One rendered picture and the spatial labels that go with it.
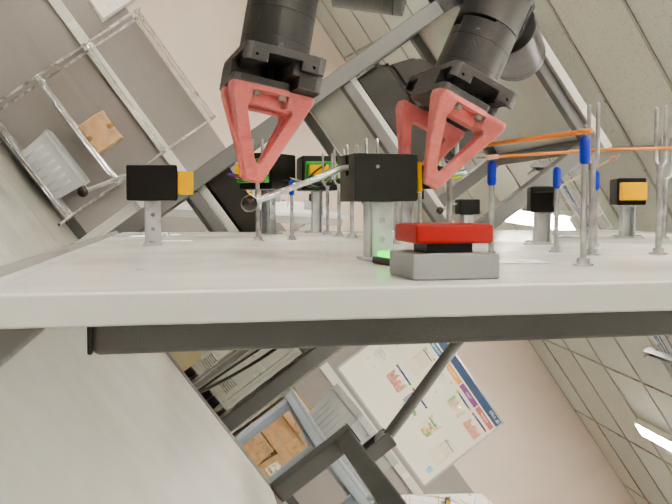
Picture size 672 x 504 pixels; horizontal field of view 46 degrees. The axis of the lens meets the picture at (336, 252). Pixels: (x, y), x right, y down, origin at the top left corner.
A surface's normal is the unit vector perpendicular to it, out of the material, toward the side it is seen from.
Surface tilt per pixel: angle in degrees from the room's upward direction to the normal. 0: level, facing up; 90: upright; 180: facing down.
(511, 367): 90
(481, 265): 90
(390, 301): 90
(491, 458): 90
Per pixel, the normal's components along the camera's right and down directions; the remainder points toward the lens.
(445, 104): 0.15, 0.38
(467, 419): 0.23, 0.10
